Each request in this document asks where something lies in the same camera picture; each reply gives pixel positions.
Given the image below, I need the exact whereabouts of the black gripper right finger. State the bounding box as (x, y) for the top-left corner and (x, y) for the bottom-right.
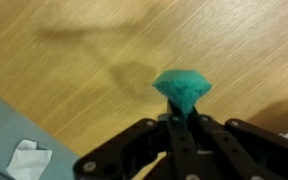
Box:
(188, 111), (288, 180)

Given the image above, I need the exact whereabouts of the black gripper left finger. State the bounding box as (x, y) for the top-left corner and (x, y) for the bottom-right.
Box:
(73, 104), (204, 180)

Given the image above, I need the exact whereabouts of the green sponge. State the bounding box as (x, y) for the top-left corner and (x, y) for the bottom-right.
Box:
(152, 70), (212, 117)

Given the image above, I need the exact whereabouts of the teal upholstered chair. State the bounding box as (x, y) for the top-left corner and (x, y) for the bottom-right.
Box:
(0, 99), (78, 180)

